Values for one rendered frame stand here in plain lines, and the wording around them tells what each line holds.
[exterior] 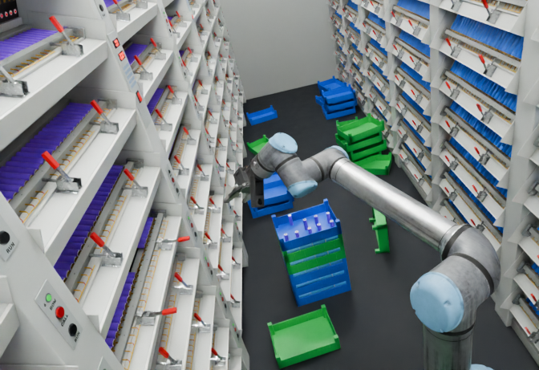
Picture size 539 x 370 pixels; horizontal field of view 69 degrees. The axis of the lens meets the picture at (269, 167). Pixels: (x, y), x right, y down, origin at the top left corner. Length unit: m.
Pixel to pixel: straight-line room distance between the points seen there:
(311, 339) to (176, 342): 0.95
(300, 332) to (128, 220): 1.27
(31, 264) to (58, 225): 0.10
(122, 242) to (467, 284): 0.78
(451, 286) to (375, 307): 1.23
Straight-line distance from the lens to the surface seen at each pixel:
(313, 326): 2.12
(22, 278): 0.68
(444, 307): 0.94
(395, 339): 2.05
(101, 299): 0.89
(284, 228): 2.04
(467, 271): 0.99
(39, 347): 0.73
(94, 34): 1.17
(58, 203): 0.83
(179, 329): 1.29
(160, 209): 1.37
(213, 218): 1.98
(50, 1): 1.20
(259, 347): 2.12
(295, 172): 1.26
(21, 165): 0.93
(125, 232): 1.03
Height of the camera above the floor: 1.69
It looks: 30 degrees down
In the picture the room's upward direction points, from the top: 15 degrees counter-clockwise
